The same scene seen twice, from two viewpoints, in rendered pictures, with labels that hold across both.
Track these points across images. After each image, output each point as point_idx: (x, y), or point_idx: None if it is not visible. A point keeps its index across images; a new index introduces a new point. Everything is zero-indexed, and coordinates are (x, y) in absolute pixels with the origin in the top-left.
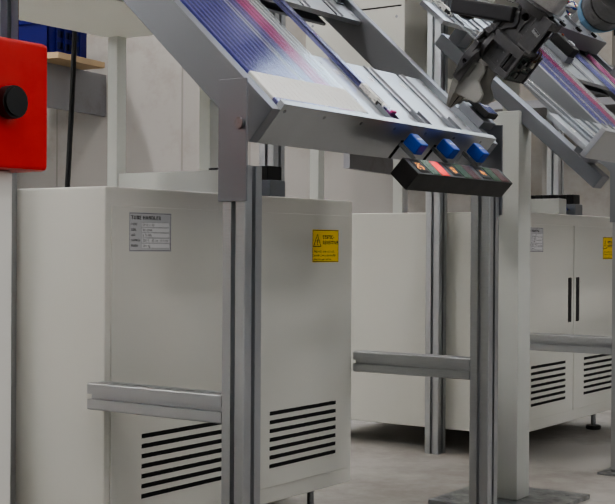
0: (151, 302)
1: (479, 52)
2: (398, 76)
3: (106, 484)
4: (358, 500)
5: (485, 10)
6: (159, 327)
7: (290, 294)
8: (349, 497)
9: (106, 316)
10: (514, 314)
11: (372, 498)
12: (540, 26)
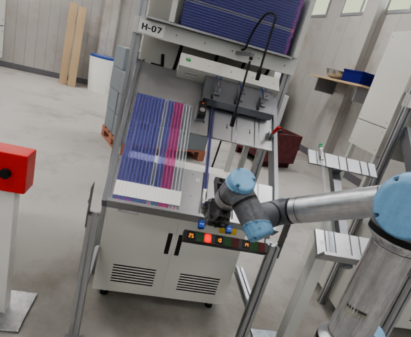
0: (125, 228)
1: (206, 207)
2: None
3: (95, 273)
4: (234, 309)
5: (214, 190)
6: (127, 236)
7: None
8: (236, 306)
9: (103, 227)
10: (300, 291)
11: (241, 312)
12: (218, 212)
